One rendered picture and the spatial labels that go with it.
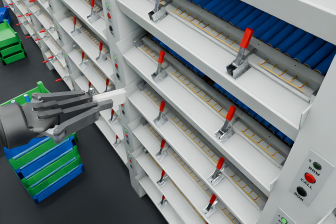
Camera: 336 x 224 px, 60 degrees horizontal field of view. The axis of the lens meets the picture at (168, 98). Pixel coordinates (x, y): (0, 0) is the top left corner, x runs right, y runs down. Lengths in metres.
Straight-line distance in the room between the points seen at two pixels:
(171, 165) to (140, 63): 0.40
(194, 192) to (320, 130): 0.64
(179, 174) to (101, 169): 0.81
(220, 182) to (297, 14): 0.54
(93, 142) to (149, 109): 0.96
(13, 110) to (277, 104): 0.44
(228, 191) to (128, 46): 0.53
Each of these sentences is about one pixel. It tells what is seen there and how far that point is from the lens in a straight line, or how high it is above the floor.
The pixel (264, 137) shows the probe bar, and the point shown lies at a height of 0.97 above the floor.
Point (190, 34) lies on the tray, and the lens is 0.67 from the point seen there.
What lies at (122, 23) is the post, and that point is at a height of 1.03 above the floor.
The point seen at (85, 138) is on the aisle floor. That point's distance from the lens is 1.96.
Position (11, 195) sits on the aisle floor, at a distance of 1.87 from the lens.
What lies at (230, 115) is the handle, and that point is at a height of 1.00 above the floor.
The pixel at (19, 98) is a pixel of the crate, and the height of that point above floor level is 0.52.
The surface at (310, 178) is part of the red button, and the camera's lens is 0.54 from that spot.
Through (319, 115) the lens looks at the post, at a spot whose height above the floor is 1.16.
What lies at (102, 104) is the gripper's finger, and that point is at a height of 1.07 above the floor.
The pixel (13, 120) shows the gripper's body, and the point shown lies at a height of 1.12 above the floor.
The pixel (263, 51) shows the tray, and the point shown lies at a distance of 0.57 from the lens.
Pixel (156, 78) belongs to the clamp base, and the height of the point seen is 0.94.
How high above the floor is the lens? 1.46
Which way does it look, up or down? 43 degrees down
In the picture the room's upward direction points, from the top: straight up
